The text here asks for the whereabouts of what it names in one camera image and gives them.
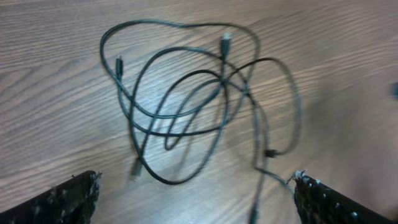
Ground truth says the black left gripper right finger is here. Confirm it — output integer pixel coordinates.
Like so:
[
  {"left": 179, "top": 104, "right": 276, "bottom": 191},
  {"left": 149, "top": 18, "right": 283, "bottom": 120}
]
[{"left": 291, "top": 170, "right": 395, "bottom": 224}]

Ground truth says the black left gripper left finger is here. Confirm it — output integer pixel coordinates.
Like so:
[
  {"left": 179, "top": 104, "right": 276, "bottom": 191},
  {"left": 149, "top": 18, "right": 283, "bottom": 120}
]
[{"left": 1, "top": 170, "right": 102, "bottom": 224}]

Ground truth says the black cable bundle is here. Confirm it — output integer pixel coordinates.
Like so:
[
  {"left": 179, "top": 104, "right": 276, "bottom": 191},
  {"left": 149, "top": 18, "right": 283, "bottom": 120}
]
[{"left": 99, "top": 19, "right": 261, "bottom": 186}]

